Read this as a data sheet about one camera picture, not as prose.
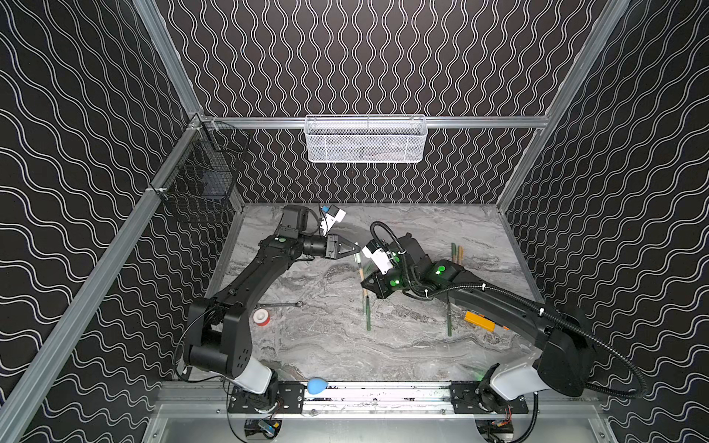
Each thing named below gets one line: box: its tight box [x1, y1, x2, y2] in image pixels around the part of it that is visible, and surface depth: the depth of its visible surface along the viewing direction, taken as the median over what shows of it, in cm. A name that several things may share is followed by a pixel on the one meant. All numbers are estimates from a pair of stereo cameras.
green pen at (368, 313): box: [365, 295, 372, 332], surface depth 92 cm
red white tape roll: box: [252, 308, 271, 327], surface depth 89 cm
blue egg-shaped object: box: [307, 377, 328, 396], surface depth 76 cm
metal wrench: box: [254, 300, 304, 310], surface depth 94 cm
